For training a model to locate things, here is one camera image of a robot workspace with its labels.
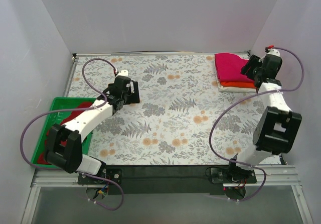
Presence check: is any dark red t-shirt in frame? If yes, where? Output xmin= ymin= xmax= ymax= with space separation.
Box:
xmin=37 ymin=102 xmax=95 ymax=164

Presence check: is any green plastic tray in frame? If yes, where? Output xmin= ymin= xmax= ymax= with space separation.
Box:
xmin=30 ymin=97 xmax=99 ymax=169

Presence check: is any magenta pink t-shirt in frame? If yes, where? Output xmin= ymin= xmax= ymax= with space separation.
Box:
xmin=214 ymin=53 xmax=254 ymax=83

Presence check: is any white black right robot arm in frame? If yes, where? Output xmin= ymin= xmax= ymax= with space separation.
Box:
xmin=227 ymin=48 xmax=302 ymax=183

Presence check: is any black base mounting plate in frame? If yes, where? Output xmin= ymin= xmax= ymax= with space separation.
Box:
xmin=76 ymin=165 xmax=258 ymax=196

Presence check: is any folded cream t-shirt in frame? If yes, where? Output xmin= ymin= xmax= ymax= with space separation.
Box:
xmin=214 ymin=58 xmax=261 ymax=93

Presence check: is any floral patterned table mat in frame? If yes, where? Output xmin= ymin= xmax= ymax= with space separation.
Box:
xmin=68 ymin=55 xmax=264 ymax=165

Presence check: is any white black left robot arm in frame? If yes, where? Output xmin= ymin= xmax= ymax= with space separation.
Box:
xmin=44 ymin=75 xmax=140 ymax=184

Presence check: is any folded orange t-shirt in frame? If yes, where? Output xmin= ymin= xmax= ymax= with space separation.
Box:
xmin=220 ymin=81 xmax=255 ymax=88

